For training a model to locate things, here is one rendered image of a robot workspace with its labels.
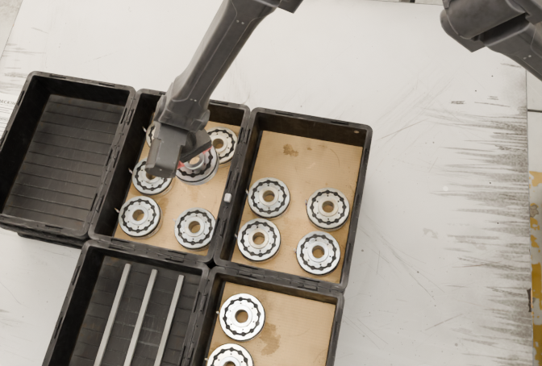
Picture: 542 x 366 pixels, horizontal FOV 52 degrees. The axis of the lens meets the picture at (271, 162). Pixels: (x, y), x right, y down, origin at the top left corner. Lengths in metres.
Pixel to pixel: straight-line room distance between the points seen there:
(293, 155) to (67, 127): 0.62
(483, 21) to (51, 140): 1.18
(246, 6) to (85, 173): 0.91
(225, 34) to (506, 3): 0.34
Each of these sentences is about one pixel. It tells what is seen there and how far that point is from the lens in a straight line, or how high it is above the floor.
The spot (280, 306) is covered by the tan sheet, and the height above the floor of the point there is 0.83.
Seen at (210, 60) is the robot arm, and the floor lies 1.47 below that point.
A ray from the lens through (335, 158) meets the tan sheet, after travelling 1.40.
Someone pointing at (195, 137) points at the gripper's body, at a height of 1.14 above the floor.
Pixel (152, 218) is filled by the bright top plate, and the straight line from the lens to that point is 1.37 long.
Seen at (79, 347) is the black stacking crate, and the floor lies 0.83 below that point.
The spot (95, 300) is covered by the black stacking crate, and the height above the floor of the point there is 0.83.
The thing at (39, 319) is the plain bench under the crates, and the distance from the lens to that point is 1.60.
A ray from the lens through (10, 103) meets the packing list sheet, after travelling 1.86.
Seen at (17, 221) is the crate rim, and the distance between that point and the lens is 1.42.
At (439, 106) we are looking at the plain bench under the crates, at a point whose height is 0.70.
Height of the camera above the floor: 2.13
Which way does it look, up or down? 68 degrees down
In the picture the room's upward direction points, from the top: 11 degrees counter-clockwise
